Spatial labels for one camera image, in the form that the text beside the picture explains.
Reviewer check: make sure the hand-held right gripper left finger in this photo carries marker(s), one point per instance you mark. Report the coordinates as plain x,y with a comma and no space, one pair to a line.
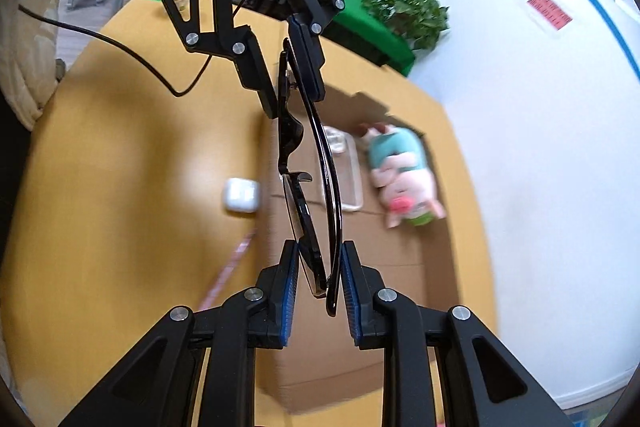
290,292

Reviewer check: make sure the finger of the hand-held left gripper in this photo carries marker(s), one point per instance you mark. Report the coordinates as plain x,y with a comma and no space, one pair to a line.
310,62
255,72

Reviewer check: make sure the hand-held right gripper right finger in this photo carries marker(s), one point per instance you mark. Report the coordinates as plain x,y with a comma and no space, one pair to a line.
350,292

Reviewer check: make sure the brown cardboard box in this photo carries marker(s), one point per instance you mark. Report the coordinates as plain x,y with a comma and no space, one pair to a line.
390,257

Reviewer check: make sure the black glasses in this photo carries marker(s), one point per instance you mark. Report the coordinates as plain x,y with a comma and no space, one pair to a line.
289,134

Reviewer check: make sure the green plant stand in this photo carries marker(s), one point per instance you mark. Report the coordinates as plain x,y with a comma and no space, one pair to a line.
370,32

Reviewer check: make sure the pink striped pen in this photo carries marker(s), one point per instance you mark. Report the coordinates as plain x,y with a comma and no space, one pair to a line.
225,274

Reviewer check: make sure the white earbud case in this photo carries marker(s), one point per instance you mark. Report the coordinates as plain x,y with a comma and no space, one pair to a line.
241,195

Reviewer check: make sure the green potted plant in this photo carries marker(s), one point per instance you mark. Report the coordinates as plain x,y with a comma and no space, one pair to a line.
410,12

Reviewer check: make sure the clear phone case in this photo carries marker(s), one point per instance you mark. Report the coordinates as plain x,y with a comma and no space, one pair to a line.
350,177

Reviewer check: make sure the teal and pink pig plush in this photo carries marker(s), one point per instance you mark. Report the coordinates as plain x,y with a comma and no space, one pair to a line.
400,167

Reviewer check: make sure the white quilted jacket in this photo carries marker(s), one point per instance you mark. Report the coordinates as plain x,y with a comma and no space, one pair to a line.
25,32

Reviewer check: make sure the red wall sign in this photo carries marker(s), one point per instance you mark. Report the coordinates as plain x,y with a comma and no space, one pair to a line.
549,9

